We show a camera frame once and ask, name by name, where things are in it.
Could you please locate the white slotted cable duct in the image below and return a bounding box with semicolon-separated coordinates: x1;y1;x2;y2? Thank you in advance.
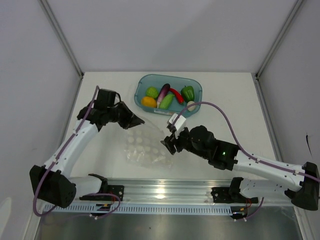
54;203;247;216

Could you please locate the green custard apple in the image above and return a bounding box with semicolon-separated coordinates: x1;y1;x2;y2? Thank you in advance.
145;86;159;99

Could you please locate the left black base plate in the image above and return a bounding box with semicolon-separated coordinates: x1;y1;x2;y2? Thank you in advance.
107;184;125;201

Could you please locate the orange mango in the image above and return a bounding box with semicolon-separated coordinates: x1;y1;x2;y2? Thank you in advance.
141;96;157;108

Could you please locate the aluminium frame post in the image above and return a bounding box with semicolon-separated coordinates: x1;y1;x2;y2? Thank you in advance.
255;0;307;81
38;0;84;79

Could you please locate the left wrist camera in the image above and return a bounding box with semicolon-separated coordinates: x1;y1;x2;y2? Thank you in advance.
96;88;117;105

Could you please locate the left aluminium frame post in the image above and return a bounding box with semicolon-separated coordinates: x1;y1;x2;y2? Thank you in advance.
38;0;84;79

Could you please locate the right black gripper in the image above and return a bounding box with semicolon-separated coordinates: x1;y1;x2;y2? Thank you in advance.
161;126;209;160

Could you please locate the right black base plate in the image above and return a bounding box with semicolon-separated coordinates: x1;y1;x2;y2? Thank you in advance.
210;187;259;204

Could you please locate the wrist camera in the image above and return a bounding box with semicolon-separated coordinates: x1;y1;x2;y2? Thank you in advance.
96;88;117;105
167;113;186;135

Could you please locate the white egg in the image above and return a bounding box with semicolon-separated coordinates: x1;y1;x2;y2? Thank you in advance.
187;101;196;112

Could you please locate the green bell pepper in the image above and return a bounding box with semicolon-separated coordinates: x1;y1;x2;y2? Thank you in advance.
180;85;195;103

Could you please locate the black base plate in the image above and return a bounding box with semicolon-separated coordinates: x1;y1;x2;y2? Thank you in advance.
210;187;259;204
107;184;125;201

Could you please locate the red chili pepper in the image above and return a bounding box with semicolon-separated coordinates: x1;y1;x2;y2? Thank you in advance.
169;88;184;105

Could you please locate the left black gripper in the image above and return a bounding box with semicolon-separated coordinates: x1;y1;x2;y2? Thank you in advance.
107;101;145;130

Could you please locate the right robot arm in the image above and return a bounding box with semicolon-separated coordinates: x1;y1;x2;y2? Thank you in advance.
161;125;320;211

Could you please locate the purple eggplant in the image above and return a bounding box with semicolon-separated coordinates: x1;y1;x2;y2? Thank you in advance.
156;83;171;107

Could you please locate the teal plastic bin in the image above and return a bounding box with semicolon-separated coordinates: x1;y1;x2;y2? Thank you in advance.
134;74;203;116

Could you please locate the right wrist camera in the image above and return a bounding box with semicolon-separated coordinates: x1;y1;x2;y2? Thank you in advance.
167;113;186;135

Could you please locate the right aluminium frame post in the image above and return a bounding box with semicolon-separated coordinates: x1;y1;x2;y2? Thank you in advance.
255;0;307;81

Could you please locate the clear zip top bag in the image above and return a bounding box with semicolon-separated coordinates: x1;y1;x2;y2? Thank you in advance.
123;119;173;169

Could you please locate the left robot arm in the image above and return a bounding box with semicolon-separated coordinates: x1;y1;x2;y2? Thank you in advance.
29;87;145;208

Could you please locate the aluminium mounting rail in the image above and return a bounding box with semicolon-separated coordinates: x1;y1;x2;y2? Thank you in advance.
108;178;292;206

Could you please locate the light green cucumber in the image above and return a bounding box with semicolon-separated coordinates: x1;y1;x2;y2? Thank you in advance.
158;94;175;110

